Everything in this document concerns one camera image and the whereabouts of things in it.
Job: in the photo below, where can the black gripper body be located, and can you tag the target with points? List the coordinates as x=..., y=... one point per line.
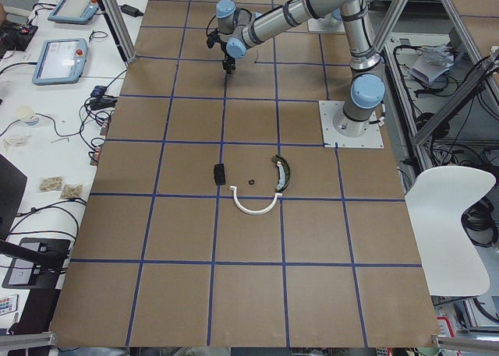
x=228, y=63

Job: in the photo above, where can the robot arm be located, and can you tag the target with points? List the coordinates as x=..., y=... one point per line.
x=239, y=29
x=333, y=21

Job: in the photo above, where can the small black box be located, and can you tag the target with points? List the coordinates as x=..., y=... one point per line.
x=219, y=174

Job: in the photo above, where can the green white curved part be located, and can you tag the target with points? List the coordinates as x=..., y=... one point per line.
x=284, y=172

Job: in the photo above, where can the black power adapter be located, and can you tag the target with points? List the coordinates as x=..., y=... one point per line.
x=131, y=11

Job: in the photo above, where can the upper blue teach pendant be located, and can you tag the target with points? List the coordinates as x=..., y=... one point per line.
x=74, y=11

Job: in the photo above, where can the blue teach pendant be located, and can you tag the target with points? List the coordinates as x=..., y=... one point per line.
x=61, y=61
x=74, y=11

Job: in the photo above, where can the lower blue teach pendant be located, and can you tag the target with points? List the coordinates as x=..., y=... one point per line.
x=61, y=61

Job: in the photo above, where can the white tape roll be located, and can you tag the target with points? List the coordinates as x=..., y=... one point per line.
x=27, y=115

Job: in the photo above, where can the bag of small parts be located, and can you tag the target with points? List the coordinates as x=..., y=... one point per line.
x=50, y=184

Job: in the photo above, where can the white chair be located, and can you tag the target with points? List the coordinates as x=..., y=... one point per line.
x=436, y=202

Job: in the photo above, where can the remote control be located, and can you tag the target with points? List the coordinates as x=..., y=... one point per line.
x=9, y=304

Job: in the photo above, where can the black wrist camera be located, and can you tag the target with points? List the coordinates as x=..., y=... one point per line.
x=212, y=38

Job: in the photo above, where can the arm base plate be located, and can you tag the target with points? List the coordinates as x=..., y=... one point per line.
x=316, y=26
x=340, y=132

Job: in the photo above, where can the white curved plastic bracket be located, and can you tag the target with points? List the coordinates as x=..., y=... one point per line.
x=254, y=206

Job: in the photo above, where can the aluminium frame post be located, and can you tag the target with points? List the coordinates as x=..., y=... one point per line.
x=118, y=29

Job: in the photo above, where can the black camera stand base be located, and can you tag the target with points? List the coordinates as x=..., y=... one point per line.
x=36, y=262

